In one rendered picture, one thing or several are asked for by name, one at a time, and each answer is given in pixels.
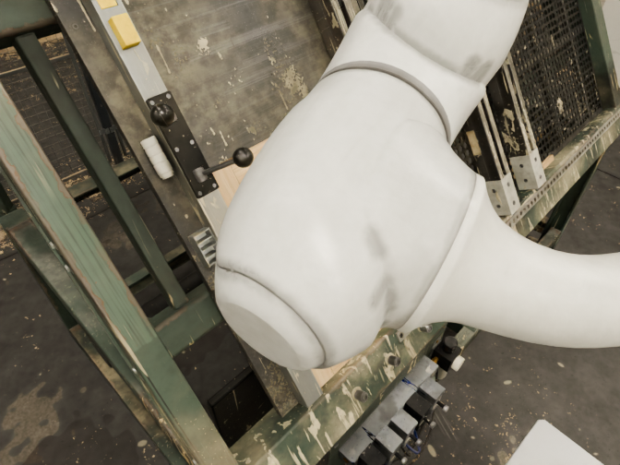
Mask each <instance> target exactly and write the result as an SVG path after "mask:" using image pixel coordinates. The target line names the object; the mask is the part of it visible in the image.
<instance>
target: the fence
mask: <svg viewBox="0 0 620 465"><path fill-rule="evenodd" d="M81 1H82V3H83V5H84V6H85V8H86V9H87V11H88V13H89V16H90V17H91V19H92V21H93V23H94V25H95V27H96V28H97V30H98V32H99V33H100V35H101V38H102V39H103V41H104V43H105V45H106V47H107V49H108V51H109V52H110V54H111V56H112V58H113V60H114V62H115V63H116V65H117V67H118V69H119V71H120V73H121V75H122V76H123V78H124V80H125V83H126V85H127V86H128V87H129V89H130V91H131V93H132V95H133V97H134V99H135V100H136V102H137V105H138V107H139V109H140V110H141V112H142V113H143V115H144V117H145V119H146V121H147V122H148V124H149V127H150V129H151V131H152V133H153V134H154V136H155V137H156V138H157V140H158V142H159V144H160V145H161V148H162V151H163V152H164V154H165V156H166V157H167V160H168V161H169V163H170V164H171V166H172V167H173V171H174V173H175V175H176V177H177V179H178V181H179V182H180V184H181V186H182V188H183V189H184V191H185V193H186V195H187V197H188V199H189V201H190V203H191V204H192V206H193V208H194V210H195V212H196V214H197V215H198V217H199V219H200V221H201V223H202V225H203V227H209V228H210V230H211V232H212V234H213V235H214V237H215V239H216V241H217V242H218V237H219V233H220V229H221V225H222V222H223V219H224V216H225V214H226V212H227V209H228V207H227V205H226V203H225V201H224V199H223V198H222V196H221V193H220V191H219V189H216V190H215V191H213V192H211V193H209V194H208V195H206V196H204V197H202V198H197V197H196V196H195V194H194V192H193V190H192V188H191V186H190V184H189V183H188V182H187V180H186V178H185V175H184V173H183V171H182V169H181V168H180V166H179V164H178V162H177V160H176V158H175V157H174V155H173V153H172V151H171V149H170V147H169V145H168V143H167V141H166V140H165V138H164V136H163V134H162V132H161V130H160V128H159V127H158V126H157V125H155V124H154V123H153V122H152V120H151V118H150V110H149V107H148V105H147V104H146V100H147V99H149V98H151V97H154V96H156V95H159V94H161V93H163V92H165V91H168V90H167V89H166V87H165V85H164V83H163V81H162V79H161V76H160V74H159V72H158V71H157V69H156V67H155V65H154V64H153V62H152V60H151V58H150V56H149V53H148V51H147V49H146V47H145V45H144V43H143V41H142V40H141V39H140V40H141V42H140V43H139V44H138V45H137V46H134V47H131V48H128V49H125V50H123V49H122V47H121V45H120V43H119V41H118V40H117V38H116V36H115V35H114V33H113V30H112V28H111V26H110V24H109V22H108V21H109V19H110V18H111V17H113V16H117V15H120V14H124V13H127V11H126V9H125V7H124V5H123V3H122V1H121V0H115V2H116V4H117V6H112V7H109V8H105V9H101V7H100V5H99V4H98V2H97V0H81ZM127 15H128V13H127ZM128 16H129V15H128ZM129 18H130V17H129ZM130 20H131V18H130ZM131 22H132V20H131ZM132 23H133V22H132ZM278 366H279V368H280V370H281V371H282V373H283V375H284V377H285V379H286V380H287V382H288V384H289V386H290V388H291V390H292V392H293V394H294V396H295V397H296V399H297V401H298V403H300V404H302V405H304V406H305V407H307V408H309V407H310V406H311V405H312V404H313V403H314V402H315V401H316V400H317V399H318V398H319V397H320V396H321V395H322V394H323V391H322V389H321V388H320V386H319V385H318V383H317V381H316V378H315V376H314V374H313V372H312V370H311V369H308V370H304V371H302V370H295V369H291V368H287V367H284V366H281V365H279V364H278Z"/></svg>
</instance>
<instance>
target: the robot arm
mask: <svg viewBox="0 0 620 465"><path fill-rule="evenodd" d="M528 3H529V0H368V2H367V4H366V5H365V7H364V9H363V10H361V11H360V12H359V13H358V14H357V15H356V16H355V18H354V19H353V21H352V24H351V25H350V27H349V29H348V31H347V33H346V35H345V36H344V38H343V40H342V42H341V44H340V47H339V49H338V50H337V52H336V53H335V55H334V57H333V58H332V60H331V62H330V64H329V65H328V68H327V69H326V71H325V72H324V74H323V76H322V77H321V79H319V81H318V82H317V84H316V85H315V87H314V88H313V89H312V90H311V92H310V93H309V94H308V95H307V96H306V97H305V98H304V99H303V100H301V101H300V102H299V103H297V104H296V105H295V106H294V107H293V108H292V109H291V110H290V112H289V113H288V114H287V115H286V116H285V117H284V119H283V120H282V121H281V122H280V124H279V125H278V126H277V128H276V129H275V130H274V132H273V133H272V134H271V136H270V137H269V139H268V140H267V142H266V143H265V145H264V146H263V148H262V149H261V150H260V151H259V153H258V154H257V156H256V158H255V159H254V161H253V163H252V164H251V166H250V168H249V169H248V171H247V173H246V174H245V176H244V179H243V180H242V182H241V183H240V185H239V187H238V189H237V190H236V192H235V194H234V196H233V198H232V201H231V203H230V206H229V207H228V209H227V212H226V214H225V216H224V219H223V222H222V225H221V229H220V233H219V237H218V242H217V247H216V267H215V296H216V302H217V306H218V307H219V309H220V311H221V313H222V315H223V317H224V319H225V320H226V322H227V323H228V324H229V326H230V327H231V328H232V329H233V330H234V331H235V332H236V334H237V335H238V336H239V337H241V338H242V339H243V340H244V341H245V342H246V343H247V344H248V345H250V346H251V347H252V348H253V349H255V350H256V351H257V352H259V353H261V354H262V355H263V356H265V357H267V358H268V359H270V360H271V361H272V362H274V363H276V364H279V365H281V366H284V367H287V368H291V369H295V370H302V371H304V370H308V369H327V368H330V367H332V366H334V365H336V364H340V363H343V362H345V361H347V360H349V359H351V358H352V357H353V356H355V355H357V354H359V353H360V352H363V351H364V350H366V349H367V348H368V347H369V346H371V344H372V343H373V341H374V340H375V338H376V335H377V333H378V331H379V329H381V328H394V329H396V330H398V331H400V332H403V333H408V332H410V331H412V330H414V329H416V328H418V327H421V326H425V325H428V324H431V323H437V322H452V323H458V324H462V325H466V326H469V327H473V328H478V329H481V330H484V331H488V332H491V333H494V334H497V335H501V336H504V337H508V338H511V339H516V340H523V341H527V342H531V343H537V344H542V345H549V346H555V347H567V348H606V347H619V346H620V252H619V253H612V254H604V255H576V254H569V253H565V252H560V251H556V250H554V249H551V248H548V247H546V246H543V245H540V244H536V243H534V242H533V241H531V240H529V239H527V238H525V237H524V236H522V235H520V234H519V233H517V232H515V231H514V230H512V229H511V228H510V227H508V226H507V225H506V224H505V223H504V222H503V221H502V220H501V219H500V218H499V217H498V216H497V214H496V212H495V210H494V208H493V207H492V204H491V201H490V199H489V196H488V194H487V190H486V185H485V181H484V178H483V177H482V176H480V175H479V174H478V173H475V172H474V171H473V170H472V169H471V168H470V167H468V166H467V165H466V164H465V163H464V162H463V161H462V160H461V159H460V158H459V157H458V155H457V154H456V153H455V152H454V151H453V149H452V148H451V145H452V143H453V141H454V140H455V138H456V136H457V134H458V133H459V131H460V129H461V128H462V127H463V125H464V124H465V122H466V121H467V119H468V118H469V116H470V115H471V113H472V112H473V110H474V109H475V107H476V106H477V105H478V103H479V102H480V101H481V99H482V98H483V96H484V94H485V91H486V88H485V86H486V85H487V84H488V82H489V81H490V80H491V79H492V77H493V76H494V75H495V73H496V72H497V71H498V69H499V68H500V67H501V65H502V64H503V63H504V61H505V59H506V57H507V54H508V52H509V50H510V48H511V46H512V44H513V42H514V40H515V39H516V36H517V34H518V32H519V28H520V25H521V23H522V20H523V18H524V15H525V13H526V10H527V6H528Z"/></svg>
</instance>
